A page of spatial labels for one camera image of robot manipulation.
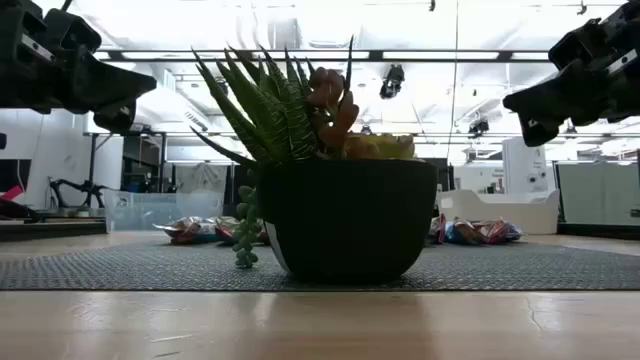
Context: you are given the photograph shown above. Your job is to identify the black ceiling spotlight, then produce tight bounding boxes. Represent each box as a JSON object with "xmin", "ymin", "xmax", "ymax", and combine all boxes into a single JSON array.
[{"xmin": 467, "ymin": 117, "xmax": 490, "ymax": 139}]

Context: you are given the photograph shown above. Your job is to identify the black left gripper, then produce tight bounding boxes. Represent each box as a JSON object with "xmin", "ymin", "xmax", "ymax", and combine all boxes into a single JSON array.
[{"xmin": 0, "ymin": 0, "xmax": 158, "ymax": 134}]

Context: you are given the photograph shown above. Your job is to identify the black hanging camera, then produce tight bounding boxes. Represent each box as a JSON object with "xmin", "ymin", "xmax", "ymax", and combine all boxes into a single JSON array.
[{"xmin": 378, "ymin": 63, "xmax": 406, "ymax": 100}]

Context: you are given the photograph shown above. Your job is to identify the grey woven placemat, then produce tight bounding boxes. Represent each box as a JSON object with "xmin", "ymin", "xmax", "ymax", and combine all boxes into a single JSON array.
[{"xmin": 0, "ymin": 241, "xmax": 640, "ymax": 292}]

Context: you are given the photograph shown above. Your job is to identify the red green granola bar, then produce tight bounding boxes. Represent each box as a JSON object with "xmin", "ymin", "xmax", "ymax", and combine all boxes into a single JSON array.
[{"xmin": 474, "ymin": 218, "xmax": 512, "ymax": 245}]

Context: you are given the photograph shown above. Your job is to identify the white plastic bin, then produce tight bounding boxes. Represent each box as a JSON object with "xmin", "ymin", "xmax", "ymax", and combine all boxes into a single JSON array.
[{"xmin": 437, "ymin": 188, "xmax": 561, "ymax": 236}]

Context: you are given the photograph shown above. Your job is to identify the clear plastic bin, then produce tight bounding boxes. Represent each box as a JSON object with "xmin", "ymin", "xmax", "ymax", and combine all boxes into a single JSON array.
[{"xmin": 103, "ymin": 188, "xmax": 225, "ymax": 234}]

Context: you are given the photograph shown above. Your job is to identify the white kiosk panel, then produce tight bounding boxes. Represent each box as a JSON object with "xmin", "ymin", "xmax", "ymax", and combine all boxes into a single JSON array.
[{"xmin": 502, "ymin": 135, "xmax": 549, "ymax": 194}]

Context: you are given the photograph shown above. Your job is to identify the background black stand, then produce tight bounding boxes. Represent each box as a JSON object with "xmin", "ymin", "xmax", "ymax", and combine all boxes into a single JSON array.
[{"xmin": 82, "ymin": 130, "xmax": 169, "ymax": 209}]

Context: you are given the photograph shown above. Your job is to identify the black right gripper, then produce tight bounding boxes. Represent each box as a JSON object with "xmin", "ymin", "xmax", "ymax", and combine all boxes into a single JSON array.
[{"xmin": 502, "ymin": 0, "xmax": 640, "ymax": 148}]

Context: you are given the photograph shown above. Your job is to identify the thin hanging cable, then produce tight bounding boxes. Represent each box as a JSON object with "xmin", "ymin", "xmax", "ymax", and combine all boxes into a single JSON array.
[{"xmin": 446, "ymin": 0, "xmax": 460, "ymax": 161}]

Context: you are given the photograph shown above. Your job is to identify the background black monitor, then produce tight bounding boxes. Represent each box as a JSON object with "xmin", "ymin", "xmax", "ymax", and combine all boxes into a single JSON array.
[{"xmin": 0, "ymin": 158, "xmax": 32, "ymax": 194}]

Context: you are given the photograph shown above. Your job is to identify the grey green partition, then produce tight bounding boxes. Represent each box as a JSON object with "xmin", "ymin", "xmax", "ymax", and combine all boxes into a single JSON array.
[{"xmin": 555, "ymin": 160, "xmax": 640, "ymax": 226}]

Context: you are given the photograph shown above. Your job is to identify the artificial succulent plant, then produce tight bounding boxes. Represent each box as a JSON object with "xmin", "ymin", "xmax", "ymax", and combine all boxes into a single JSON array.
[{"xmin": 189, "ymin": 34, "xmax": 416, "ymax": 270}]

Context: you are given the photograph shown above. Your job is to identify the black plant pot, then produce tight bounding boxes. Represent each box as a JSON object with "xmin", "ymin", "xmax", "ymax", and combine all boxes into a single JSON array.
[{"xmin": 257, "ymin": 158, "xmax": 439, "ymax": 286}]

